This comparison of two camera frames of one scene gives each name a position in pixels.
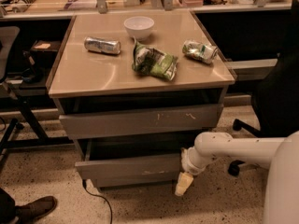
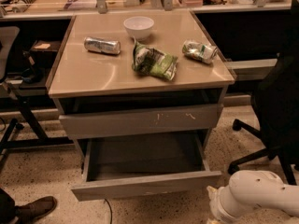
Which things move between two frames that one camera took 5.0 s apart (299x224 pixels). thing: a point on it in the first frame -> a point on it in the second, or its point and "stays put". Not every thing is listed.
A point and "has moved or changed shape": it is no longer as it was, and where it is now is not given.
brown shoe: x=30 y=213 stays put
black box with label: x=43 y=52 stays put
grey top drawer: x=190 y=118 stays put
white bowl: x=138 y=27 stays put
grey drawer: x=115 y=160 has moved or changed shape
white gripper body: x=188 y=163 -> x=219 y=202
